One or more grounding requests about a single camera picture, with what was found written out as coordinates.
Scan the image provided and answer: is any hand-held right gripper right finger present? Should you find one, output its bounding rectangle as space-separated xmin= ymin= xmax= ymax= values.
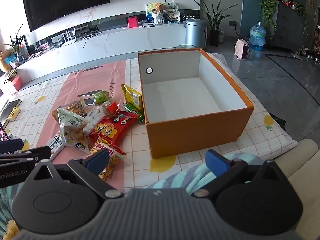
xmin=191 ymin=149 xmax=292 ymax=201

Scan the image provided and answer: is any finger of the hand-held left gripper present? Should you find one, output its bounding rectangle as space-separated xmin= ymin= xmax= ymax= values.
xmin=0 ymin=139 xmax=24 ymax=154
xmin=0 ymin=145 xmax=52 ymax=167

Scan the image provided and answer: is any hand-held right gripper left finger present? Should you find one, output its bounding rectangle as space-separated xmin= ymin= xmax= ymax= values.
xmin=25 ymin=150 xmax=125 ymax=201

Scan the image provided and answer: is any orange striped fries packet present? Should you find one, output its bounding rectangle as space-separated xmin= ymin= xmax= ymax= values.
xmin=89 ymin=133 xmax=127 ymax=182

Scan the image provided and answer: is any white black-lettered snack packet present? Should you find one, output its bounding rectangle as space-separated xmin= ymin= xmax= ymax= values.
xmin=46 ymin=134 xmax=67 ymax=160

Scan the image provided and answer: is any large red snack packet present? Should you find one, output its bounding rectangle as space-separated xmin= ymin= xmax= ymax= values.
xmin=89 ymin=109 xmax=138 ymax=143

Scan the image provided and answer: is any orange cardboard box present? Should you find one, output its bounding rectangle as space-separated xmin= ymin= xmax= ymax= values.
xmin=137 ymin=48 xmax=255 ymax=159

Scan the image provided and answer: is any white green snack packet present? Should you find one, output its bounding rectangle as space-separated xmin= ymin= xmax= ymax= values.
xmin=57 ymin=107 xmax=90 ymax=153

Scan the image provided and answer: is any clear packet of white balls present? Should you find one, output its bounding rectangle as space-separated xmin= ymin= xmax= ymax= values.
xmin=82 ymin=107 xmax=104 ymax=134

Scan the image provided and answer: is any clear packet with red label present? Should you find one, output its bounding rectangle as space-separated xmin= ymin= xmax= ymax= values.
xmin=100 ymin=101 xmax=120 ymax=117

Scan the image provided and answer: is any clear packet of brown nuts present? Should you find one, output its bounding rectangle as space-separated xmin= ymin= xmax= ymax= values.
xmin=52 ymin=99 xmax=88 ymax=120

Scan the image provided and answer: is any green sausage packet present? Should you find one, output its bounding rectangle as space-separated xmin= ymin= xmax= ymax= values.
xmin=122 ymin=102 xmax=145 ymax=123

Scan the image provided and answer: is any small green snack packet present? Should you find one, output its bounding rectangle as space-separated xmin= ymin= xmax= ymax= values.
xmin=93 ymin=90 xmax=110 ymax=105

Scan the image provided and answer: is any yellow snack packet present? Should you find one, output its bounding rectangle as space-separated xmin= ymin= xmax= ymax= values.
xmin=121 ymin=84 xmax=143 ymax=114

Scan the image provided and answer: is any small yellow box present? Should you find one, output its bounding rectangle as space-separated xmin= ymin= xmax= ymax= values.
xmin=7 ymin=107 xmax=20 ymax=119

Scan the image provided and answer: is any black flat tray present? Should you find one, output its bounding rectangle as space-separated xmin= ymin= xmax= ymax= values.
xmin=0 ymin=99 xmax=22 ymax=120

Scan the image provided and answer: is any red storage box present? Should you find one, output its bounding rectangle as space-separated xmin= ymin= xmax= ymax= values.
xmin=10 ymin=76 xmax=23 ymax=93

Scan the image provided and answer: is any black plastic bag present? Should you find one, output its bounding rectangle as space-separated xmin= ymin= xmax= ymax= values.
xmin=270 ymin=114 xmax=287 ymax=130

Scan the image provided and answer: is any pink printed table mat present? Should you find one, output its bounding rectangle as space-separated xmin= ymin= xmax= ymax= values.
xmin=35 ymin=59 xmax=130 ymax=193

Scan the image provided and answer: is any beige sofa cushion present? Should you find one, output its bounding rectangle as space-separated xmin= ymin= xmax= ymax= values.
xmin=275 ymin=139 xmax=320 ymax=240

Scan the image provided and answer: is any green leafy potted plant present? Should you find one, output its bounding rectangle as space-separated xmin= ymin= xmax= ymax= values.
xmin=4 ymin=25 xmax=28 ymax=65

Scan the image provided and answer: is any white marble television console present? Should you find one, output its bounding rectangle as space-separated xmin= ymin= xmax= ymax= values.
xmin=11 ymin=24 xmax=187 ymax=90

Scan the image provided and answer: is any white router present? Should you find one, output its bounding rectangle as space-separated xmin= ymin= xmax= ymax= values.
xmin=61 ymin=29 xmax=77 ymax=46

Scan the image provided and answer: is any pink space heater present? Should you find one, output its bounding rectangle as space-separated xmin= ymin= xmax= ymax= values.
xmin=235 ymin=39 xmax=250 ymax=60

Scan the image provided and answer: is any silver trash can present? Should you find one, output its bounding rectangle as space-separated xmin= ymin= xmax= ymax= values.
xmin=185 ymin=18 xmax=207 ymax=48

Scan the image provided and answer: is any blue water jug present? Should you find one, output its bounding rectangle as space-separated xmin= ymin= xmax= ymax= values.
xmin=249 ymin=22 xmax=266 ymax=51

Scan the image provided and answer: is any potted snake plant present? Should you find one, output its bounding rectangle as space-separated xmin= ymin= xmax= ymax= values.
xmin=194 ymin=0 xmax=237 ymax=47

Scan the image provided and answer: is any white knit basket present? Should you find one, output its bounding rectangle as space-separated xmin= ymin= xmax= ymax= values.
xmin=152 ymin=12 xmax=164 ymax=25

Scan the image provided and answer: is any dark grey cabinet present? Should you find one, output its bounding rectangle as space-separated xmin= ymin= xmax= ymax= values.
xmin=271 ymin=1 xmax=308 ymax=53

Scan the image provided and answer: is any black curved television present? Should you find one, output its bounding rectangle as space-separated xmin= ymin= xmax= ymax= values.
xmin=22 ymin=0 xmax=110 ymax=32

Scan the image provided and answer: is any green picture card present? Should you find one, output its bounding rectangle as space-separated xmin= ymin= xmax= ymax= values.
xmin=146 ymin=3 xmax=157 ymax=20

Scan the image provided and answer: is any round paper fan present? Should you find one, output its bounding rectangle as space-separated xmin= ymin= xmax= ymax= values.
xmin=164 ymin=2 xmax=179 ymax=14

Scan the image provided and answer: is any brown teddy bear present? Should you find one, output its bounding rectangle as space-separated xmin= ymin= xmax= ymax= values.
xmin=151 ymin=2 xmax=164 ymax=14

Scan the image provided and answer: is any trailing pothos plant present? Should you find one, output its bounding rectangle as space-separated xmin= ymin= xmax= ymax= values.
xmin=240 ymin=0 xmax=284 ymax=28

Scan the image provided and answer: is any black cable bundle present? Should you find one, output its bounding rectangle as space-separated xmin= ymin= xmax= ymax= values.
xmin=80 ymin=29 xmax=103 ymax=40

